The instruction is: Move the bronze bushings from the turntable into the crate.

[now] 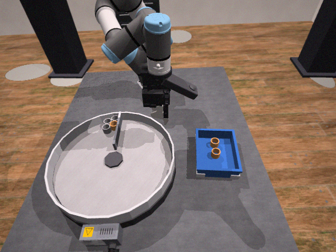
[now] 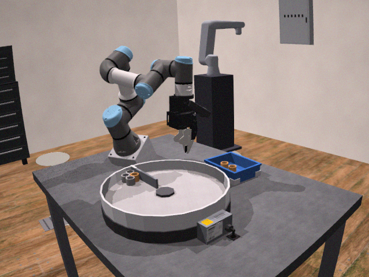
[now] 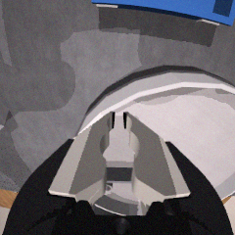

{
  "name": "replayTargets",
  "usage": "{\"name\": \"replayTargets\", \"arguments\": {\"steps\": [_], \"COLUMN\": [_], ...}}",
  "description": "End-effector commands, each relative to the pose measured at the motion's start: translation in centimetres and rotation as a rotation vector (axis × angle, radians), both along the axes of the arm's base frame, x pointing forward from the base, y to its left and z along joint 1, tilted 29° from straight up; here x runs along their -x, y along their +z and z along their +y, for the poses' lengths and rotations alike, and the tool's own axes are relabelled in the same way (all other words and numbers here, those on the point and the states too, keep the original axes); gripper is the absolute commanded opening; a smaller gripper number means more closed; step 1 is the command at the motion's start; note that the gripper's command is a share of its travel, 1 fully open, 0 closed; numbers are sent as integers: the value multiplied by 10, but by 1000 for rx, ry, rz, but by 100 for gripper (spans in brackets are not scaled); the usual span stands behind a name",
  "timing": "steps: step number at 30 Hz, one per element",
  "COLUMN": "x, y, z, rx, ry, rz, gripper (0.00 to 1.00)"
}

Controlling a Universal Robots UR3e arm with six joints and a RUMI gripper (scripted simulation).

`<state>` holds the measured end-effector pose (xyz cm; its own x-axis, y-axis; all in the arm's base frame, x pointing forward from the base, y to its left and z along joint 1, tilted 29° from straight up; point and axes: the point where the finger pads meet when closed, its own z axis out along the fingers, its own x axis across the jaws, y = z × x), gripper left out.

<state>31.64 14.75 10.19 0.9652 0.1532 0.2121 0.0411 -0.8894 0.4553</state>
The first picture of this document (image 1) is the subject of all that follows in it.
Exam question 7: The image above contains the blue open-top crate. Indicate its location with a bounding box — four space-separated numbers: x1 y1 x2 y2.
195 129 243 179

